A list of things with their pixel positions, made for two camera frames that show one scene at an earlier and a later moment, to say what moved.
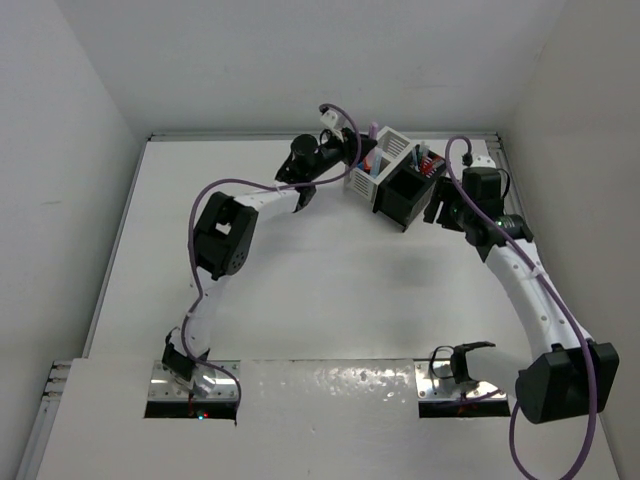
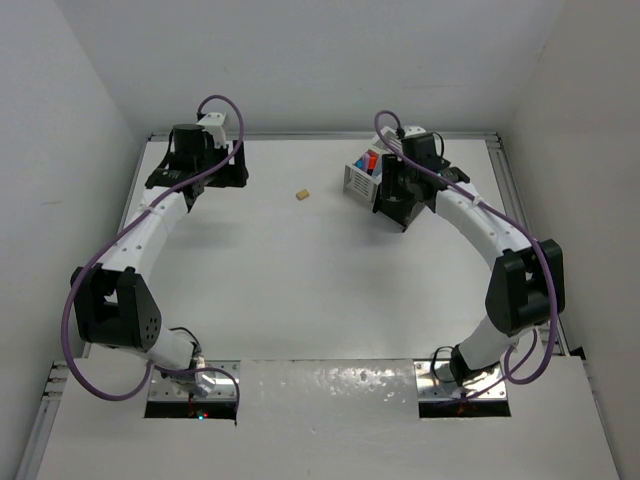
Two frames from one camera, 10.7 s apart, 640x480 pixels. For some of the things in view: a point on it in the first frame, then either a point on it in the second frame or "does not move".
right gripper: [446, 190] → [402, 162]
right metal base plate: [435, 381] does not move
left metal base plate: [166, 386] does not move
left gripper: [347, 142] → [233, 175]
